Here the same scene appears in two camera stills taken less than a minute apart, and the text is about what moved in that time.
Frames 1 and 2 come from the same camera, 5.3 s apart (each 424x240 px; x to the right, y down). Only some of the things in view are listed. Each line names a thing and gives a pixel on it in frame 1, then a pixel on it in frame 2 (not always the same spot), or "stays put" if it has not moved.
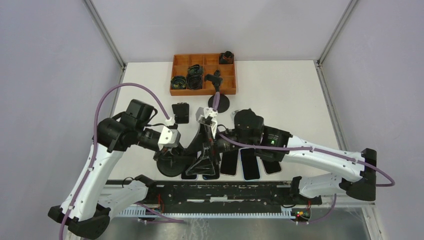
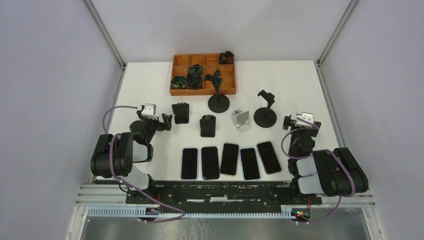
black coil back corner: (226, 58) stays put
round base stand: (173, 165) to (265, 117)
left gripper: (167, 152) to (159, 124)
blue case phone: (250, 164) stays put
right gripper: (204, 164) to (288, 122)
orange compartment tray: (210, 63) stays put
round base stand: (223, 104) stays put
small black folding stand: (181, 110) stays put
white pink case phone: (229, 163) stays put
